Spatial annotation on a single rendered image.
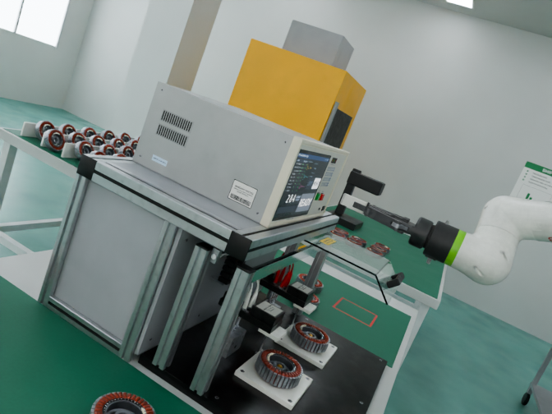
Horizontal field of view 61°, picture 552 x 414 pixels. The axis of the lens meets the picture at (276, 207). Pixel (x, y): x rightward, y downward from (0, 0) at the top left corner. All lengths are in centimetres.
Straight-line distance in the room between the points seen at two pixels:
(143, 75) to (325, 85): 186
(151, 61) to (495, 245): 434
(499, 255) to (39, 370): 99
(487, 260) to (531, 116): 531
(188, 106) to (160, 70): 391
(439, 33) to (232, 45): 295
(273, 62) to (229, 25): 261
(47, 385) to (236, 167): 55
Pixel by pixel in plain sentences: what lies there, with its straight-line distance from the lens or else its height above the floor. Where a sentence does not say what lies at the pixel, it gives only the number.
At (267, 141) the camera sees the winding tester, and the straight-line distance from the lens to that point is 101.
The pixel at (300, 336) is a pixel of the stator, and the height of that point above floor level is 81.
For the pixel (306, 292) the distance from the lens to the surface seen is 133.
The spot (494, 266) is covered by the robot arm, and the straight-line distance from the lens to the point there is 118.
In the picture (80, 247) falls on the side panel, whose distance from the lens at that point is 113.
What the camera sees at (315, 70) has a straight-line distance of 481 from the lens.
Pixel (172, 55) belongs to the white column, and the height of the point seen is 148.
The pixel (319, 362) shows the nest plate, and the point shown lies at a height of 78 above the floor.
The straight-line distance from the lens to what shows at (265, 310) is 111.
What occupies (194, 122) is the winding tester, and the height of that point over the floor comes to 126.
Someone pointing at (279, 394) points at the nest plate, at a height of 78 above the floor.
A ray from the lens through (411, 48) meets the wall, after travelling 660.
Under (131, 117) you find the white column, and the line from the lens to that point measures 516.
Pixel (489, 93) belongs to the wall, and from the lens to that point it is 643.
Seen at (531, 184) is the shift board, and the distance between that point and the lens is 637.
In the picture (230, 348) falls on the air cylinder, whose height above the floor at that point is 80.
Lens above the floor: 135
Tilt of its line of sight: 11 degrees down
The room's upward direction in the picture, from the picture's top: 22 degrees clockwise
